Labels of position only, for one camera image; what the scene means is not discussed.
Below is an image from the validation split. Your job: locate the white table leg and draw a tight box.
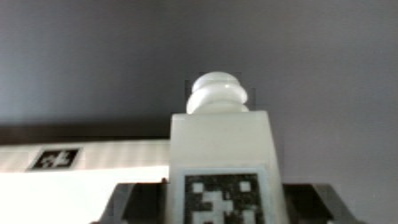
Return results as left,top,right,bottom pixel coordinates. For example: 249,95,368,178
165,72,290,224

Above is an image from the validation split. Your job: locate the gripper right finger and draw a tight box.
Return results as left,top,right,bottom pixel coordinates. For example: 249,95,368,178
283,183,368,224

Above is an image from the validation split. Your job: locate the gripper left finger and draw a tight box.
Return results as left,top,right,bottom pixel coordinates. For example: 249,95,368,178
89,179,169,224

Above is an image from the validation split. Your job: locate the white square tabletop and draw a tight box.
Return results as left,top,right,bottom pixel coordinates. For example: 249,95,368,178
0,140,169,224

